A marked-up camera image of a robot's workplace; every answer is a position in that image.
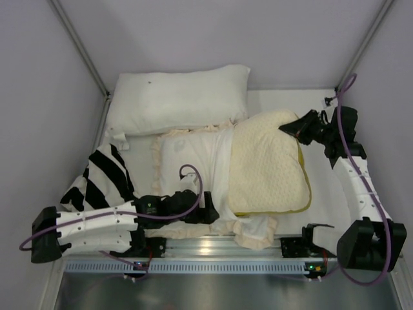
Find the white plain pillow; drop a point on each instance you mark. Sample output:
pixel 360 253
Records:
pixel 154 103

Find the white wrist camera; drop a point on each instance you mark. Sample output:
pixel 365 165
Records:
pixel 329 102
pixel 189 182

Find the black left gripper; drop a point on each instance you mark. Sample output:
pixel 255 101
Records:
pixel 206 206

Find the cream yellow-edged pillow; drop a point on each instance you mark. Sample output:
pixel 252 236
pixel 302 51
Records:
pixel 267 171

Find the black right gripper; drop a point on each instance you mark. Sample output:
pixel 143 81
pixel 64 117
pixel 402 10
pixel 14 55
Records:
pixel 310 128

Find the corner aluminium post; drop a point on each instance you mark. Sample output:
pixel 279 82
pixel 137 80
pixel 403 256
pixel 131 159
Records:
pixel 368 37
pixel 70 30

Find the grey plush cream-frilled pillowcase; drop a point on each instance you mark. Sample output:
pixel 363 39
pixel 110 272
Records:
pixel 206 152

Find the left corner aluminium post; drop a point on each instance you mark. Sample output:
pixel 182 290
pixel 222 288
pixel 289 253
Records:
pixel 70 30

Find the black white striped cloth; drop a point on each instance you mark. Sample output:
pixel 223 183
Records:
pixel 104 183

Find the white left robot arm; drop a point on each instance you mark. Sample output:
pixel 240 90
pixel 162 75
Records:
pixel 120 230

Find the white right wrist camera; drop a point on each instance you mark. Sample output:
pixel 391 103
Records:
pixel 329 102

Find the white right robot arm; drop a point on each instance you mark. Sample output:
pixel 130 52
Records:
pixel 372 241

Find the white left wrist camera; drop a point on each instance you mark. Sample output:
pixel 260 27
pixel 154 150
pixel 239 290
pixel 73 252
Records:
pixel 189 182

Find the right corner aluminium post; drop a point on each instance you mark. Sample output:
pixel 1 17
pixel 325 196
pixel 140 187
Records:
pixel 368 37

